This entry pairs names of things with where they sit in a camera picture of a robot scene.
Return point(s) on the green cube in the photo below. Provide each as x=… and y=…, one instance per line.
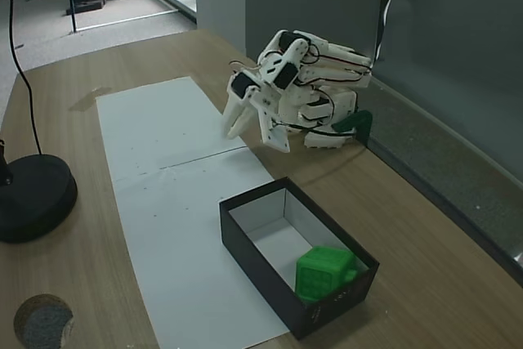
x=320, y=271

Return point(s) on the dark brown cardboard box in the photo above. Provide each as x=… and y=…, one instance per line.
x=257, y=242

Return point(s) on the white paper sheet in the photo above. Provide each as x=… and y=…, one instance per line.
x=163, y=120
x=188, y=242

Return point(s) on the green table clamp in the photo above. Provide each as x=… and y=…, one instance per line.
x=355, y=120

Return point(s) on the black round lamp base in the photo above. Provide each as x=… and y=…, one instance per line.
x=32, y=198

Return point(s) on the white gripper camera mount plate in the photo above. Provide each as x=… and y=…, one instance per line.
x=275, y=136

